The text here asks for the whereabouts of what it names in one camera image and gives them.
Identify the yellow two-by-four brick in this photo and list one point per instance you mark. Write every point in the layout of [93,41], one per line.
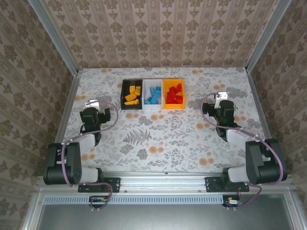
[130,96]

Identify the small yellow brick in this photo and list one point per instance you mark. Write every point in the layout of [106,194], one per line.
[137,101]

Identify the red two-by-two brick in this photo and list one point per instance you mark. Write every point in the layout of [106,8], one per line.
[178,86]

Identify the red two-by-three brick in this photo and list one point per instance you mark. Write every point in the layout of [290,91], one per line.
[170,97]

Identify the blue two-by-two brick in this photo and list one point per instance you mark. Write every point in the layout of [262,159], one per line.
[158,89]

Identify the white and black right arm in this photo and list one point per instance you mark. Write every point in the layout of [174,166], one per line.
[254,158]

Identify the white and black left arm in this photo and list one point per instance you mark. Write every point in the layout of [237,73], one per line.
[72,163]

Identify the black plastic bin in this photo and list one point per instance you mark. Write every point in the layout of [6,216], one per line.
[132,107]

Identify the yellow plastic bin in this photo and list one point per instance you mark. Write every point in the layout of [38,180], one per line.
[173,106]

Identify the white plastic bin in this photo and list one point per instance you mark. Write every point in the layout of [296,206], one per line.
[153,106]

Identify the floral table cover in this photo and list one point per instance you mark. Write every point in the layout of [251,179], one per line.
[168,143]

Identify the small connector board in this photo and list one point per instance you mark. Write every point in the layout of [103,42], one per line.
[232,202]
[97,200]

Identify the grey metal panel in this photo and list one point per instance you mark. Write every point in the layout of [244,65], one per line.
[168,218]

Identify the aluminium side rail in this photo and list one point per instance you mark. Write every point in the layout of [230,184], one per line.
[263,119]
[66,105]

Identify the wide aluminium base rail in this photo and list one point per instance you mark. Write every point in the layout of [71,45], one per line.
[163,182]

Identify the aluminium frame post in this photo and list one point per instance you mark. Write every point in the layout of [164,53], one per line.
[54,36]
[267,36]

